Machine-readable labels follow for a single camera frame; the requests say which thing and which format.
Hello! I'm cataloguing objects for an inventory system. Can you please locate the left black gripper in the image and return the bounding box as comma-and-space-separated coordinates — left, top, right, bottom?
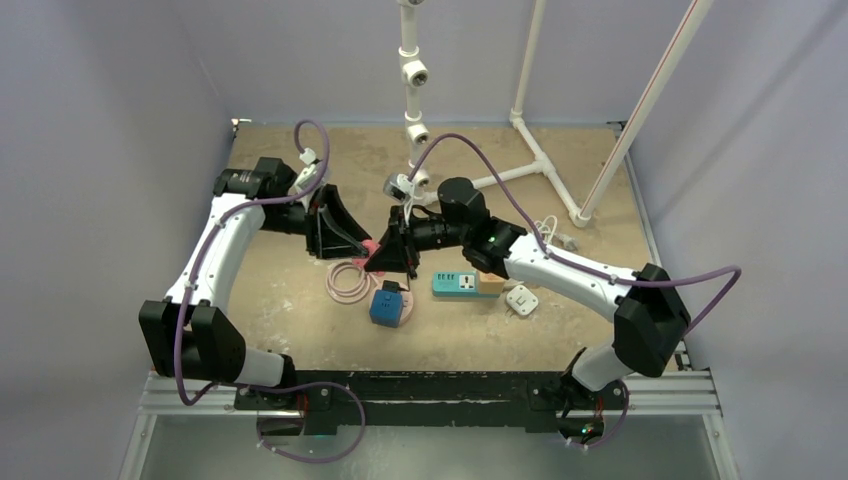
260, 183, 372, 259

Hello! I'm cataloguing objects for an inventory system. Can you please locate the round pink power socket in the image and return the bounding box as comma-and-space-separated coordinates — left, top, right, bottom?
397, 290, 414, 327

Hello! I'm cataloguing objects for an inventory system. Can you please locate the blue cube socket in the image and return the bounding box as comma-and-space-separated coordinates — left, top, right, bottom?
368, 289, 405, 328

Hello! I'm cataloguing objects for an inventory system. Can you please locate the pink cable with plug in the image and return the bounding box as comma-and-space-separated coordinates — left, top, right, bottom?
324, 259, 382, 306

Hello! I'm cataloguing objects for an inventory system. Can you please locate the teal power strip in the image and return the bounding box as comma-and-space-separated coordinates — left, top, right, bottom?
431, 271, 501, 300

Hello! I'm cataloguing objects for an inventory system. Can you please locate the tan cube plug adapter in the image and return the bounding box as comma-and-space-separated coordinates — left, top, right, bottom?
476, 272, 506, 296

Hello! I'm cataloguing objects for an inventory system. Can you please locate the pink square plug adapter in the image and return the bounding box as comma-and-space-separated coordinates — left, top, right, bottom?
354, 239, 380, 264

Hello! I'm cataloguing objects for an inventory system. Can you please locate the black power adapter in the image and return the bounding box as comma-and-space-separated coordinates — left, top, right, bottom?
381, 280, 408, 294

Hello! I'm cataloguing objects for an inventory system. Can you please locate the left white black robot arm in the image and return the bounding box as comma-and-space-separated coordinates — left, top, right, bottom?
139, 157, 371, 409

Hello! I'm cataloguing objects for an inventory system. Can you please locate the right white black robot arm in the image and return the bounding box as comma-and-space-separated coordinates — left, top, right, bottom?
364, 177, 691, 407

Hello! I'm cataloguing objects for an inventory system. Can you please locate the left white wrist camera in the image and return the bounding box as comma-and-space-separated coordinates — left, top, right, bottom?
293, 147, 323, 209

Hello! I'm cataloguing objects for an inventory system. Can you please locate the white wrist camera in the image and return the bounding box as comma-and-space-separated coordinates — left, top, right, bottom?
293, 147, 323, 209
383, 173, 416, 203

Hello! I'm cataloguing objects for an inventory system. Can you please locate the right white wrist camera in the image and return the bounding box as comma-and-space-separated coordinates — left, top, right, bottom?
383, 173, 416, 203

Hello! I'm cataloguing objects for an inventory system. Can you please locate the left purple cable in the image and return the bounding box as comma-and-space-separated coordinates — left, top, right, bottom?
173, 119, 367, 466

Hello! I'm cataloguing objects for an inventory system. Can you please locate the purple cable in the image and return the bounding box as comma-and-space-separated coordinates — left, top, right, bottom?
173, 119, 367, 466
407, 133, 743, 452

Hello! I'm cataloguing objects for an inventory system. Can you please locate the white square wall adapter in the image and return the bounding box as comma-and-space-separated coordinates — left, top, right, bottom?
505, 285, 539, 317

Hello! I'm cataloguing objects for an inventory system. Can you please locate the white coiled power cable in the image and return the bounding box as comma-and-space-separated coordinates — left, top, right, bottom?
529, 215, 579, 252

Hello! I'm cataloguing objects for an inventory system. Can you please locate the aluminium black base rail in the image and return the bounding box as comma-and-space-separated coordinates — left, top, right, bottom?
139, 370, 720, 441

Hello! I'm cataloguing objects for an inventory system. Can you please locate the white PVC pipe frame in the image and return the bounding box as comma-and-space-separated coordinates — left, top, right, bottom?
398, 1, 711, 227

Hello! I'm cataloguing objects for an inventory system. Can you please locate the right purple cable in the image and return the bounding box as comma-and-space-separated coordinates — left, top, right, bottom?
407, 133, 743, 452

